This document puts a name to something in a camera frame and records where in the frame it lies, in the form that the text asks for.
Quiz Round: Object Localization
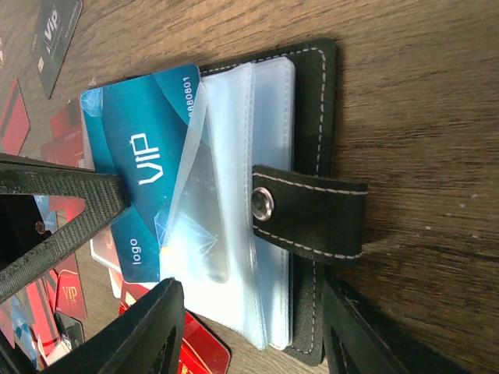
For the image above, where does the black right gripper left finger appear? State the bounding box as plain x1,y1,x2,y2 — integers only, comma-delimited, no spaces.
44,278,185,373

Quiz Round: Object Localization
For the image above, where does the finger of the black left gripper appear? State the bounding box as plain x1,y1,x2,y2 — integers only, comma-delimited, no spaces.
1,202,125,302
1,153,129,226

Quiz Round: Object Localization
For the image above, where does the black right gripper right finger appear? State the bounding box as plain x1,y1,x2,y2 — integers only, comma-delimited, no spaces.
322,276,468,373

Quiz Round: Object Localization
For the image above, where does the blue VIP card carried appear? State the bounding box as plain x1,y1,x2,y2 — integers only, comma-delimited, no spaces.
80,64,229,284

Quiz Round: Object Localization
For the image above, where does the black card holder wallet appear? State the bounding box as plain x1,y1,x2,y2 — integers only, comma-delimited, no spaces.
160,38,368,372

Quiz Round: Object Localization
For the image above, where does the red VIP card centre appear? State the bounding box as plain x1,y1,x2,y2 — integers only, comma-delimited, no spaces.
119,288,232,374

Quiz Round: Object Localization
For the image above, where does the red striped card middle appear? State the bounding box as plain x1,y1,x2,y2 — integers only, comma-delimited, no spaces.
1,79,30,156

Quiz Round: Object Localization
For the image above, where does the black VIP card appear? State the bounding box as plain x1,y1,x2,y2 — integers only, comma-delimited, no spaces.
30,0,83,99

